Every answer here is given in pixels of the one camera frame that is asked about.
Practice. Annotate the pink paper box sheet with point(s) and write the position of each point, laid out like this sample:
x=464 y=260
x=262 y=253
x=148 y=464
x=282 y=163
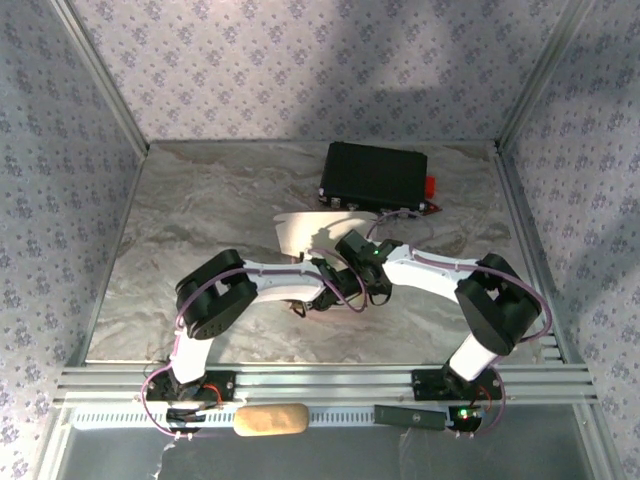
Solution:
x=300 y=230

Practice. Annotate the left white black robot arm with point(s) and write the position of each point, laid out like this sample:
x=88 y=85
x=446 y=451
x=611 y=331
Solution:
x=285 y=282

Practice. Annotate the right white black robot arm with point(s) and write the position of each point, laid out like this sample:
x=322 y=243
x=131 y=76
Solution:
x=430 y=275

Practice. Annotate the red triangular piece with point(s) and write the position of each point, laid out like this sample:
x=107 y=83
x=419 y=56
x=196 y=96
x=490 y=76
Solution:
x=433 y=208

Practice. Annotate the red plastic block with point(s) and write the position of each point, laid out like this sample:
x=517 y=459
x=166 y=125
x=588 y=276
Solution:
x=430 y=186

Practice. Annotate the tan oblong sponge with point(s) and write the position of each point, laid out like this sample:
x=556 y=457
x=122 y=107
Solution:
x=272 y=420

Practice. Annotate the black rectangular device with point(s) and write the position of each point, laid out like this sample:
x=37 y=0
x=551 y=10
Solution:
x=410 y=417

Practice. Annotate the torn clear plastic strip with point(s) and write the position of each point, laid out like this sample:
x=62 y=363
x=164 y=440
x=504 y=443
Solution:
x=406 y=440
x=164 y=457

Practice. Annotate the circuit board with green light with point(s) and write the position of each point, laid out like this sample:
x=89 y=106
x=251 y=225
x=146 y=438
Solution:
x=465 y=414

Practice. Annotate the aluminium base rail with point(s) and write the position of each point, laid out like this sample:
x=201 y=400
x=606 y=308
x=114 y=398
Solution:
x=325 y=380

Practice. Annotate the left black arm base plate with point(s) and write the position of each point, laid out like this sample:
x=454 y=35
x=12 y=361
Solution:
x=227 y=385

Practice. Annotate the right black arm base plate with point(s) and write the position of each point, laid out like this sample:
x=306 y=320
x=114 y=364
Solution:
x=425 y=385

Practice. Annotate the aluminium side rail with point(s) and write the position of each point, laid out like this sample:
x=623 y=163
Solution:
x=505 y=165

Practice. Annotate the right aluminium frame post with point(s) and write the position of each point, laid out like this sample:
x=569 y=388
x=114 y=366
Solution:
x=542 y=75

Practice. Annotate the aluminium frame post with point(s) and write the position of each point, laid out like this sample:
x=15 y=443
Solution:
x=102 y=75
x=542 y=75

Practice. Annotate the left aluminium frame post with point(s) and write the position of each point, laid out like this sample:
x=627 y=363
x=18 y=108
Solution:
x=102 y=75

